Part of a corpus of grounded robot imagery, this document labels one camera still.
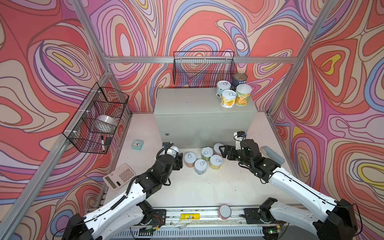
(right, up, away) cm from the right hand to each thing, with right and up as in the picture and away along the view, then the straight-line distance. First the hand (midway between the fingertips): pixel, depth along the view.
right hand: (225, 151), depth 80 cm
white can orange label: (-20, -6, +9) cm, 22 cm away
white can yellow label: (-4, -7, +7) cm, 11 cm away
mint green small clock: (-55, +1, +19) cm, 58 cm away
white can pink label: (-27, +2, -14) cm, 30 cm away
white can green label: (-9, -3, +11) cm, 15 cm away
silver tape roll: (-60, +15, -9) cm, 63 cm away
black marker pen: (-62, +5, -8) cm, 63 cm away
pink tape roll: (-2, -28, -8) cm, 29 cm away
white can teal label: (-13, -10, +6) cm, 18 cm away
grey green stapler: (+30, -4, +13) cm, 33 cm away
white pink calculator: (-60, -16, +5) cm, 62 cm away
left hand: (-25, -1, -1) cm, 25 cm away
